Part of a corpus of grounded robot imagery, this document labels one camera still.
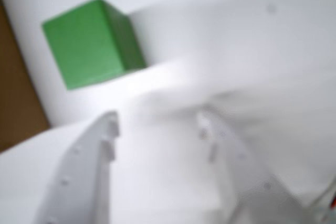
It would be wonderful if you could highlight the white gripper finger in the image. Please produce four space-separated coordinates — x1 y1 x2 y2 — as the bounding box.
196 108 324 224
34 110 121 224

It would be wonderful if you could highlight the green cube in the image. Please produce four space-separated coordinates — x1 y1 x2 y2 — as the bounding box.
41 0 146 91

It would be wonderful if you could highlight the brown cardboard box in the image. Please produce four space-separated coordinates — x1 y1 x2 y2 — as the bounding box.
0 0 51 154

